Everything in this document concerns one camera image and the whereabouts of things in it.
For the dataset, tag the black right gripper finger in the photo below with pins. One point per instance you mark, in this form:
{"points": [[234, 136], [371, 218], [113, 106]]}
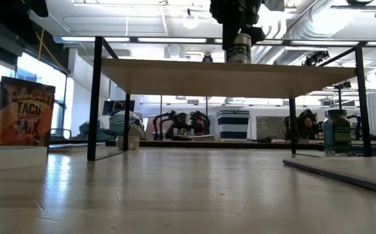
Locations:
{"points": [[257, 34], [230, 35]]}

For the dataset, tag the furikake seasoning glass jar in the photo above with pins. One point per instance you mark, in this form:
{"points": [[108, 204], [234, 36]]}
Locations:
{"points": [[239, 48]]}

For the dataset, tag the green oregano spice jar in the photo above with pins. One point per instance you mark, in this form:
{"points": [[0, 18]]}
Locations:
{"points": [[337, 136]]}

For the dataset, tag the black metal wood-top shelf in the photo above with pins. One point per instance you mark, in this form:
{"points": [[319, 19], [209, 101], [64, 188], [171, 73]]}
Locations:
{"points": [[207, 78]]}

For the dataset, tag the round white pendant lamp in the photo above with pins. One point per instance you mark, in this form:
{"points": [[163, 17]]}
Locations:
{"points": [[190, 22]]}

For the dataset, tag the long ceiling light strip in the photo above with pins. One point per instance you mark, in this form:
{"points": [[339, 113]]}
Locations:
{"points": [[171, 40]]}

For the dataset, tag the black ceiling spotlight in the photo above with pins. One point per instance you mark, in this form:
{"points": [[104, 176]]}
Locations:
{"points": [[316, 58]]}

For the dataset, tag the white blue striped box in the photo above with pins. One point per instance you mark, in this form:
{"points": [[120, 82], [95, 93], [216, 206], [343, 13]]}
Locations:
{"points": [[232, 125]]}

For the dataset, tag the dark background robot arms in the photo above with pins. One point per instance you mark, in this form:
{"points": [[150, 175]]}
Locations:
{"points": [[181, 125]]}

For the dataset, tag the person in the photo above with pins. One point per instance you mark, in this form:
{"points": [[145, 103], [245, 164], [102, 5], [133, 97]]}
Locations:
{"points": [[308, 123]]}

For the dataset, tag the black ceiling track fixture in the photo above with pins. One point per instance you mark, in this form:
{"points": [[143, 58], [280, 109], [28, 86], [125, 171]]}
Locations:
{"points": [[356, 7]]}

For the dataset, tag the pale cloth pile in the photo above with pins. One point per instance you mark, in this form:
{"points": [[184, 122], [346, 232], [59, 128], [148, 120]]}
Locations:
{"points": [[116, 123]]}

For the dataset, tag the large room window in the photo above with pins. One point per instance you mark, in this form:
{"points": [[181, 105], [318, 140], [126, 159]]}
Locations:
{"points": [[38, 74]]}

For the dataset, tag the orange taco seasoning mix packet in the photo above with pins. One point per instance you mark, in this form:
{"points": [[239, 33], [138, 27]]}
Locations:
{"points": [[25, 113]]}

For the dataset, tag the black dome ceiling camera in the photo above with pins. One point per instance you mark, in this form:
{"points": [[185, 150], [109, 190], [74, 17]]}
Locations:
{"points": [[207, 58]]}

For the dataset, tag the silver ventilation duct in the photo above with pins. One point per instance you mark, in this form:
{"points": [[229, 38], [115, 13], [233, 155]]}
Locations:
{"points": [[304, 22]]}

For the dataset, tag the black camera on pole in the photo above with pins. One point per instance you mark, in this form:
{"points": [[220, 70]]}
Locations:
{"points": [[339, 97]]}

